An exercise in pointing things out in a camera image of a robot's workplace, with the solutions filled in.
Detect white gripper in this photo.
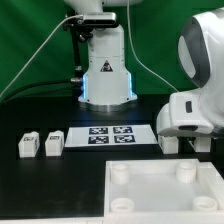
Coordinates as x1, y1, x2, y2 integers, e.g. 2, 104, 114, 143
156, 91, 224, 138

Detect white square table top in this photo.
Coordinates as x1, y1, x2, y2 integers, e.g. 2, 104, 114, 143
104, 159, 224, 224

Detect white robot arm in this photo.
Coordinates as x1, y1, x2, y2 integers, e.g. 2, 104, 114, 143
64, 0, 224, 137

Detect white sheet with tag markers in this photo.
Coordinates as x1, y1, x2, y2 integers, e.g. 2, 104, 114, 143
65, 125, 157, 147

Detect black camera stand pole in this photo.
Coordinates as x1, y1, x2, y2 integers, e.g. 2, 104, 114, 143
71, 27, 83, 98

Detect black cables on table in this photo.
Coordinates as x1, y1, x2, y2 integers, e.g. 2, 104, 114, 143
0, 79, 83, 107

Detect black camera on stand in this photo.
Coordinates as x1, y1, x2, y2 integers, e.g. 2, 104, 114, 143
62, 12, 118, 38

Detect white camera cable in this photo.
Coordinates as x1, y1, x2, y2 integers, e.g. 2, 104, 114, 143
0, 14, 84, 100

